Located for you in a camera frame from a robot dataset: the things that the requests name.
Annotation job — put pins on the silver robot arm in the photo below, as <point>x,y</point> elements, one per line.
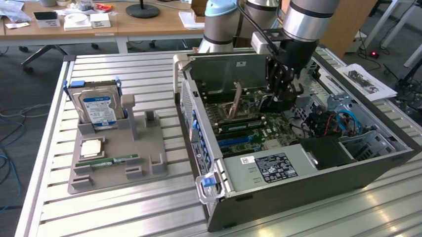
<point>218,29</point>

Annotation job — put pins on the hard disk with blue caddy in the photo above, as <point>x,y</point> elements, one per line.
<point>97,108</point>

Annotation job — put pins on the grey parts rack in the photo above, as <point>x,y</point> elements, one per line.
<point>116,138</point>

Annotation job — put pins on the open grey PC case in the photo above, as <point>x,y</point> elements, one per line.
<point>297,192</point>

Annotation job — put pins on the white tape roll box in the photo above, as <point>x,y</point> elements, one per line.
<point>78,22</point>

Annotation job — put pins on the blue card retention latch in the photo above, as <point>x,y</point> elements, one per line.
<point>201,148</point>

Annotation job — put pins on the green RAM stick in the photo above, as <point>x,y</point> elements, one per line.
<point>106,161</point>
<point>241,126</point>

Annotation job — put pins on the black round lamp base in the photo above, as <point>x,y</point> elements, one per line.
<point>142,11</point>

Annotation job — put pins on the metal disk bay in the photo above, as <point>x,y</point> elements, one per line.
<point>367,145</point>

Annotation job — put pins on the silver CPU chip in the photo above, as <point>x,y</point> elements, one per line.
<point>92,148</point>

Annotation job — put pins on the clear plastic bag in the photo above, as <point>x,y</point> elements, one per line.
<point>14,11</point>

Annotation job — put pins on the green motherboard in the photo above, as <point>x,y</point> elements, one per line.
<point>264,133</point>

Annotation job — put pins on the white paper stack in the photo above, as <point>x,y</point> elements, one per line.
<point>192,21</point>

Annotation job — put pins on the CPU socket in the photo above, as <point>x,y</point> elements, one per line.
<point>248,113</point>

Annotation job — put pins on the black fan shroud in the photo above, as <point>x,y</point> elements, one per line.
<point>327,153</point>

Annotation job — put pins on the white label card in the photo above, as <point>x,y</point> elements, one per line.
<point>17,25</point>

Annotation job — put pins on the grey power supply unit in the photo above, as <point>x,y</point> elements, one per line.
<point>264,170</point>

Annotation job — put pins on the white box with black lid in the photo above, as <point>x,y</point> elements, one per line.
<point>48,19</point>

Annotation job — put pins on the blue expansion slot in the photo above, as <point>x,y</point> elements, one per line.
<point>236,140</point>

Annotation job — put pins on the red small items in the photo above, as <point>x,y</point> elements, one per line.
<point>104,7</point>

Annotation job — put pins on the red lit switch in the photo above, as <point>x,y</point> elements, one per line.
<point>375,54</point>

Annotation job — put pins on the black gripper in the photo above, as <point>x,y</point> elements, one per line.
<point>297,54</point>

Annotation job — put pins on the plain white box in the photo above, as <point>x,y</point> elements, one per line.
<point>100,21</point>

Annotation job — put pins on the white desk frame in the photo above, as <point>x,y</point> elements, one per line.
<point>385,24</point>

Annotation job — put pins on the wooden cabinet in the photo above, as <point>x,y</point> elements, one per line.
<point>349,24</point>

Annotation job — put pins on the wooden desk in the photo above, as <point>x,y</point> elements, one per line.
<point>149,24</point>

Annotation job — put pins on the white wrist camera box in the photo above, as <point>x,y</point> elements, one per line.
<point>261,43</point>

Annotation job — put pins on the printed paper sheets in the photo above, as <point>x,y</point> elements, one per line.
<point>367,81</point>

